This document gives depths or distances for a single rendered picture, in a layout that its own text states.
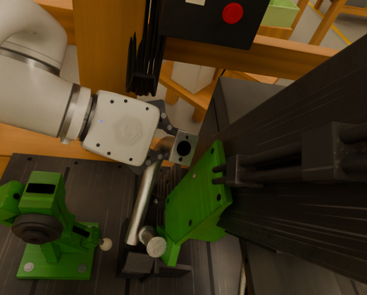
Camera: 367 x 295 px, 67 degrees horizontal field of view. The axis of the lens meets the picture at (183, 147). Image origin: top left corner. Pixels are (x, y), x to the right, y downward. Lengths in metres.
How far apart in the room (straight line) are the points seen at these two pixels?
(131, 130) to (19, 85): 0.16
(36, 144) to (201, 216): 0.64
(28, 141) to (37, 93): 0.57
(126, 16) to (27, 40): 0.26
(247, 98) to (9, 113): 0.44
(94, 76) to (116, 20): 0.15
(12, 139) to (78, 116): 0.60
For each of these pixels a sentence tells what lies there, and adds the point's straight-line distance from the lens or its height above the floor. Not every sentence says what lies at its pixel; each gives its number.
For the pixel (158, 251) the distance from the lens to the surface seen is 0.54.
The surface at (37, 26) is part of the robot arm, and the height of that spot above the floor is 1.42.
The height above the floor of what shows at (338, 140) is 1.49.
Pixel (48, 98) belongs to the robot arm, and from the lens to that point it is 0.40.
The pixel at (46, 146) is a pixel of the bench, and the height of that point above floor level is 0.88.
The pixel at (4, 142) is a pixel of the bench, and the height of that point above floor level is 0.88.
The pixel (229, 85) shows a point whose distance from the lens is 0.64.
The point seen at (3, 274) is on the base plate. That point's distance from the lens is 0.75.
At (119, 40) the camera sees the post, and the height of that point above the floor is 1.27.
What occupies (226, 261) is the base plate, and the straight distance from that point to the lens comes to 0.77.
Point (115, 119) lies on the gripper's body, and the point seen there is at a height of 1.29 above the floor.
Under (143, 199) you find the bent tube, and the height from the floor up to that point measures 1.07.
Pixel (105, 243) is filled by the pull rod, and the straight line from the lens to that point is 0.68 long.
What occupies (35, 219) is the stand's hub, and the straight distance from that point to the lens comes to 0.49.
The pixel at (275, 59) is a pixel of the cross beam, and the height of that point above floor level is 1.24.
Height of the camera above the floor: 1.59
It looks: 48 degrees down
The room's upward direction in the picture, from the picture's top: 17 degrees clockwise
